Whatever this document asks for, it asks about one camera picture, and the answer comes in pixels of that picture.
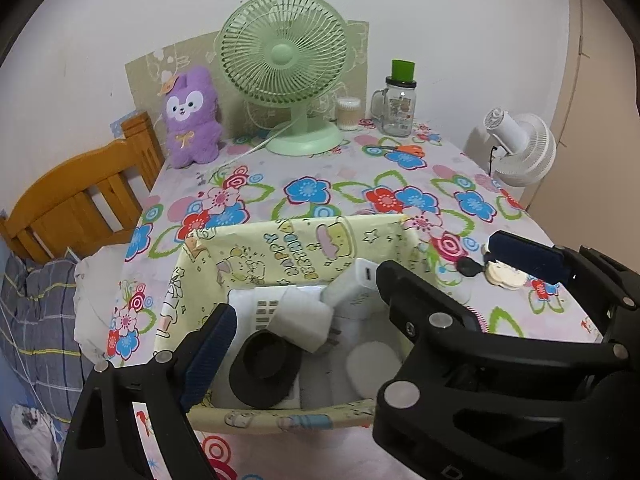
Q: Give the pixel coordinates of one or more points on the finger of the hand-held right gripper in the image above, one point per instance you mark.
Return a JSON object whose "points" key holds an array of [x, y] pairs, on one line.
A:
{"points": [[400, 285], [525, 260]]}

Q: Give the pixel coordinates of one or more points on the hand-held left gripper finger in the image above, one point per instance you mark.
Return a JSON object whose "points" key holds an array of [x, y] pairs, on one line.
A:
{"points": [[210, 355]]}

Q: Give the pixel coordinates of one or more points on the white charger block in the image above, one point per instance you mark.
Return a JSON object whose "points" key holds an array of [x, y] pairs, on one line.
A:
{"points": [[352, 285]]}

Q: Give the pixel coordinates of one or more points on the black round cap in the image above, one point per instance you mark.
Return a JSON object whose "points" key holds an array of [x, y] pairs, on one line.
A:
{"points": [[265, 360]]}

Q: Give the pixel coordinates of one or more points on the white remote control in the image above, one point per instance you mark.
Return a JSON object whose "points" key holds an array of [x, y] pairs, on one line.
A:
{"points": [[265, 307]]}

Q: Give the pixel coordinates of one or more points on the white round pad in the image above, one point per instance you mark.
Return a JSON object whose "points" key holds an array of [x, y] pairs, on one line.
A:
{"points": [[372, 367]]}

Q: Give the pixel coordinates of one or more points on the white plug charger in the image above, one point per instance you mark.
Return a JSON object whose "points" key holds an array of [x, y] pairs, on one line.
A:
{"points": [[302, 320]]}

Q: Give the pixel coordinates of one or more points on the yellow cartoon fabric storage box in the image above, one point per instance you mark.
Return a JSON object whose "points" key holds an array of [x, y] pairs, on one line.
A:
{"points": [[300, 255]]}

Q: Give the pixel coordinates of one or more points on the floral tablecloth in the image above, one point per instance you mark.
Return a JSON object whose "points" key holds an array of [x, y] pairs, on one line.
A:
{"points": [[350, 195]]}

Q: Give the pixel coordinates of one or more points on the white clip fan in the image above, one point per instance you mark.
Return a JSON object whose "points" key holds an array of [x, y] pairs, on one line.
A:
{"points": [[530, 150]]}

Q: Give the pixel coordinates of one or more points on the beige wardrobe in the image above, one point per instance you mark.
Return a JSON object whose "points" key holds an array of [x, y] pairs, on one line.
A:
{"points": [[600, 160]]}

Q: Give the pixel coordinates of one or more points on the white pillow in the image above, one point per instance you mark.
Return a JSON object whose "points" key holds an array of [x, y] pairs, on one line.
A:
{"points": [[100, 285]]}

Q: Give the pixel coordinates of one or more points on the glass jar mug green lid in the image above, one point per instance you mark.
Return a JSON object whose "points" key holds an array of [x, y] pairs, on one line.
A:
{"points": [[397, 110]]}

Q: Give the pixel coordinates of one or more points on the clear cotton swab container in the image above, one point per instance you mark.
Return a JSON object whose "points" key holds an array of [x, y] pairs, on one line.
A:
{"points": [[348, 115]]}

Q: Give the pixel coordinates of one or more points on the blue plaid bedding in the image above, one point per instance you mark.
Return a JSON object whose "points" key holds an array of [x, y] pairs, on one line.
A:
{"points": [[35, 310]]}

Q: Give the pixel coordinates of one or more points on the white printed cloth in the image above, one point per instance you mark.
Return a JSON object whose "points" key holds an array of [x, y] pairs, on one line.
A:
{"points": [[35, 435]]}

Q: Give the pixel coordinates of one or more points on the wooden bed headboard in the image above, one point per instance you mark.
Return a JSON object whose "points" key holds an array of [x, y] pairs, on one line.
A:
{"points": [[65, 185]]}

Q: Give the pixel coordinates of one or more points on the purple plush bunny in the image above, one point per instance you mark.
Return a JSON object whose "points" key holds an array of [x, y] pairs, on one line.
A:
{"points": [[192, 120]]}

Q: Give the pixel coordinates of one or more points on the green desk fan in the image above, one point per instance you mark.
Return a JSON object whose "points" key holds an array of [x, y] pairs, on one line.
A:
{"points": [[282, 55]]}

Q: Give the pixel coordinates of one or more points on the beige cartoon wall poster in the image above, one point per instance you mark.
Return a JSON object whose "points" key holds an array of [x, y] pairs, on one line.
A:
{"points": [[145, 80]]}

